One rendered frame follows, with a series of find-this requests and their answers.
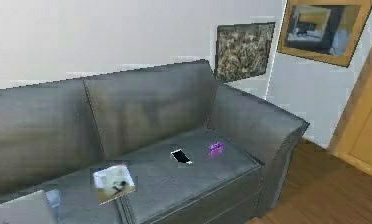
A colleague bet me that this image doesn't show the dark grey sofa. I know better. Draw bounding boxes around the dark grey sofa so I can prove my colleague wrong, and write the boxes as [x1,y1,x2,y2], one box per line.
[0,59,310,224]

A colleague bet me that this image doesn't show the small purple box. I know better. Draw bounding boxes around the small purple box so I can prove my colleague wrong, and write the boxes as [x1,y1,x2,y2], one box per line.
[208,141,226,159]

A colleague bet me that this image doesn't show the dark speckled framed picture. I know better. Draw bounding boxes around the dark speckled framed picture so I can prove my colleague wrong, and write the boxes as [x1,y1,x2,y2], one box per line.
[214,21,277,83]

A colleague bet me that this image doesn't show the pale square book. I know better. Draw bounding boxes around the pale square book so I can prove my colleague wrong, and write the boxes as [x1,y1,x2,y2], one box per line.
[90,163,138,205]

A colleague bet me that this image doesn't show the wooden framed picture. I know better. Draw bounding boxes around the wooden framed picture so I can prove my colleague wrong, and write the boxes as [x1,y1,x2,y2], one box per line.
[277,0,372,68]

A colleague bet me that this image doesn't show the light wooden door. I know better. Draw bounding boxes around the light wooden door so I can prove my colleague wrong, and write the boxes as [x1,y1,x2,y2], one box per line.
[328,33,372,180]

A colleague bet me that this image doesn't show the grey laptop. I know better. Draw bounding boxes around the grey laptop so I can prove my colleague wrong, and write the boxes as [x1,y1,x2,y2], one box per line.
[0,188,63,224]

